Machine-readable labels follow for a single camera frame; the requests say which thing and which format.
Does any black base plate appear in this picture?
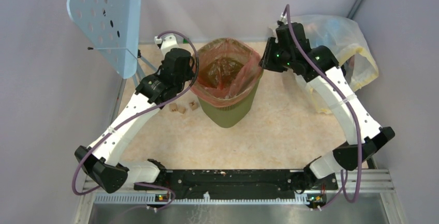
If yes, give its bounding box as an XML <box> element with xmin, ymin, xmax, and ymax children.
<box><xmin>153</xmin><ymin>169</ymin><xmax>339</xmax><ymax>200</ymax></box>

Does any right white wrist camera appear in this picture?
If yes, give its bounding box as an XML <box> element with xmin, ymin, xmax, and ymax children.
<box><xmin>276</xmin><ymin>13</ymin><xmax>287</xmax><ymax>26</ymax></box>

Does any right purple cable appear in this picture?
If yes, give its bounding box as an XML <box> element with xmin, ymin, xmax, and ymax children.
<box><xmin>282</xmin><ymin>4</ymin><xmax>363</xmax><ymax>204</ymax></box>

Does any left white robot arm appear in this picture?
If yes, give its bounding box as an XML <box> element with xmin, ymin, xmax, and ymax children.
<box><xmin>71</xmin><ymin>48</ymin><xmax>199</xmax><ymax>195</ymax></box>

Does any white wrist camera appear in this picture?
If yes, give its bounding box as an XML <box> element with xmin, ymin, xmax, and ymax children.
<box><xmin>154</xmin><ymin>34</ymin><xmax>180</xmax><ymax>57</ymax></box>
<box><xmin>276</xmin><ymin>13</ymin><xmax>287</xmax><ymax>26</ymax></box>

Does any aluminium frame rail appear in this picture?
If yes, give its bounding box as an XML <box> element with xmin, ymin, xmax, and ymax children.
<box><xmin>93</xmin><ymin>169</ymin><xmax>394</xmax><ymax>205</ymax></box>

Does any red plastic trash bag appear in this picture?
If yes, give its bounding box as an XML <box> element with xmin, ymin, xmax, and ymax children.
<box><xmin>191</xmin><ymin>38</ymin><xmax>262</xmax><ymax>107</ymax></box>

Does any large translucent plastic bag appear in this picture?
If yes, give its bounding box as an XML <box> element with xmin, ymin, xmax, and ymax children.
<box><xmin>269</xmin><ymin>14</ymin><xmax>379</xmax><ymax>114</ymax></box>

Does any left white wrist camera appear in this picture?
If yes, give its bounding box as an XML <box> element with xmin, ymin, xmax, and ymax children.
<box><xmin>154</xmin><ymin>34</ymin><xmax>180</xmax><ymax>57</ymax></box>

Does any light blue perforated stand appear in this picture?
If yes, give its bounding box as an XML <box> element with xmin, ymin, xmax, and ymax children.
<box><xmin>66</xmin><ymin>0</ymin><xmax>145</xmax><ymax>86</ymax></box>

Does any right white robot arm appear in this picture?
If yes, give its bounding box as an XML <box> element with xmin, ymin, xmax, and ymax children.
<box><xmin>259</xmin><ymin>22</ymin><xmax>395</xmax><ymax>189</ymax></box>

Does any green mesh trash bin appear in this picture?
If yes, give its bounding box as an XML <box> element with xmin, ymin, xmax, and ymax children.
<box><xmin>190</xmin><ymin>38</ymin><xmax>264</xmax><ymax>129</ymax></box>

